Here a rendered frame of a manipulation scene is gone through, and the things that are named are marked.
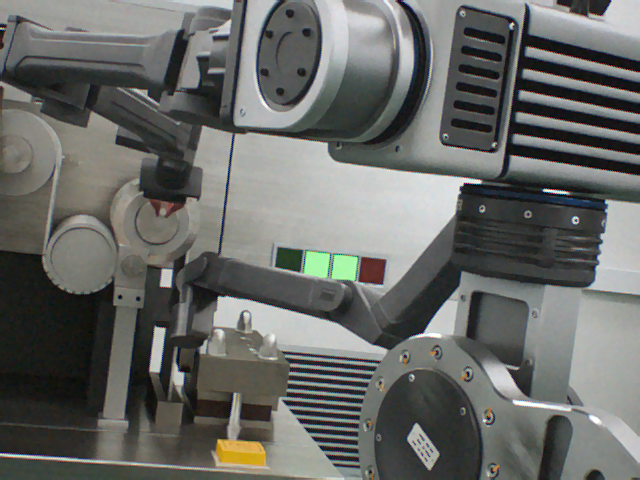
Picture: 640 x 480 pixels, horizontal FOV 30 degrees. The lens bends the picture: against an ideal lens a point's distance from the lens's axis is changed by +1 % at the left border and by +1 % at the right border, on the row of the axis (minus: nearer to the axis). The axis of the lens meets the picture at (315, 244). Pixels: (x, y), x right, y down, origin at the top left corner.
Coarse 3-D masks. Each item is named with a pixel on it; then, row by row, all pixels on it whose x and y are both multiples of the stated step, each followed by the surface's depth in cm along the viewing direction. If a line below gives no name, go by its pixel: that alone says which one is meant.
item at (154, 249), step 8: (136, 200) 202; (144, 200) 202; (128, 208) 202; (136, 208) 202; (184, 208) 204; (128, 216) 202; (184, 216) 204; (128, 224) 202; (184, 224) 204; (128, 232) 202; (136, 232) 202; (184, 232) 204; (136, 240) 203; (176, 240) 204; (184, 240) 204; (152, 248) 203; (160, 248) 203; (168, 248) 204; (176, 248) 204
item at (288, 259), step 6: (282, 252) 241; (288, 252) 241; (294, 252) 242; (300, 252) 242; (282, 258) 241; (288, 258) 241; (294, 258) 242; (300, 258) 242; (282, 264) 241; (288, 264) 241; (294, 264) 242; (294, 270) 242
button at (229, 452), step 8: (224, 440) 188; (216, 448) 188; (224, 448) 183; (232, 448) 183; (240, 448) 184; (248, 448) 185; (256, 448) 185; (224, 456) 182; (232, 456) 182; (240, 456) 182; (248, 456) 183; (256, 456) 183; (264, 456) 183; (240, 464) 183; (248, 464) 183; (256, 464) 183; (264, 464) 183
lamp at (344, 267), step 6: (336, 258) 243; (342, 258) 244; (348, 258) 244; (354, 258) 244; (336, 264) 244; (342, 264) 244; (348, 264) 244; (354, 264) 244; (336, 270) 244; (342, 270) 244; (348, 270) 244; (354, 270) 244; (336, 276) 244; (342, 276) 244; (348, 276) 244; (354, 276) 244
